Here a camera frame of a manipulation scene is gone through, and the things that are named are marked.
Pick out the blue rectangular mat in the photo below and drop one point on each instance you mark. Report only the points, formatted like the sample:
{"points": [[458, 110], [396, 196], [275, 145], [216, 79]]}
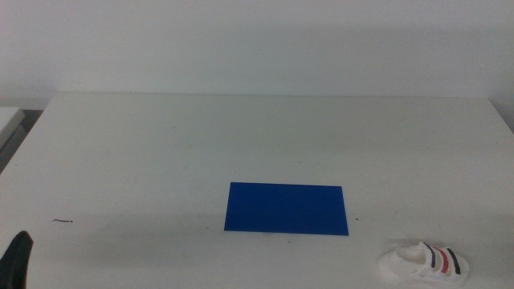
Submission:
{"points": [[286, 208]]}

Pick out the small dark thread scrap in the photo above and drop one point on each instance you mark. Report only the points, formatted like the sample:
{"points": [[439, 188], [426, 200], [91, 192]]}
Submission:
{"points": [[62, 220]]}

